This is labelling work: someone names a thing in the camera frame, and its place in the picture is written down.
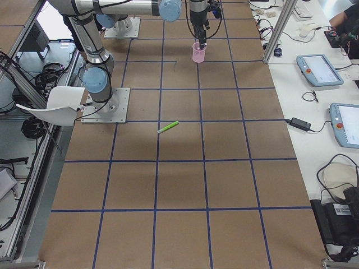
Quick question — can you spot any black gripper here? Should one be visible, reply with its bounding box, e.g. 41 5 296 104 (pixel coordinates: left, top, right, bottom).
190 11 209 48

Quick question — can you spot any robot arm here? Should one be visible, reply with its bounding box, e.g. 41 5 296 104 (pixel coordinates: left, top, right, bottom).
185 0 223 50
50 1 181 116

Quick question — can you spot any pink mesh cup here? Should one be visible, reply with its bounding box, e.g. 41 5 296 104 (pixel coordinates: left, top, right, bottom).
192 42 206 63

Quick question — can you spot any green highlighter pen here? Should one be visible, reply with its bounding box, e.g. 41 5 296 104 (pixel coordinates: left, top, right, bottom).
157 121 179 134

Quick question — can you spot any teach pendant tablet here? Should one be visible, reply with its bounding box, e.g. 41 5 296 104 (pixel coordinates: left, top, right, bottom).
329 103 358 149
296 54 344 87

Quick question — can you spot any black power adapter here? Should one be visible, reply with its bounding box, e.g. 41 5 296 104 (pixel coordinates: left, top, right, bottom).
285 117 311 132

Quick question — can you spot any white plastic chair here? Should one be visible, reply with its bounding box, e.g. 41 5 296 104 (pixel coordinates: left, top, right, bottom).
16 86 85 126

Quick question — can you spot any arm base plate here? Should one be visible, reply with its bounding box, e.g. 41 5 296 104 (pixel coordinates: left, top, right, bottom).
104 17 140 39
80 88 130 124

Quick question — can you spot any aluminium frame post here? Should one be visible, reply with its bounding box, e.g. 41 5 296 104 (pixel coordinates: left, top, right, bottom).
263 0 297 63

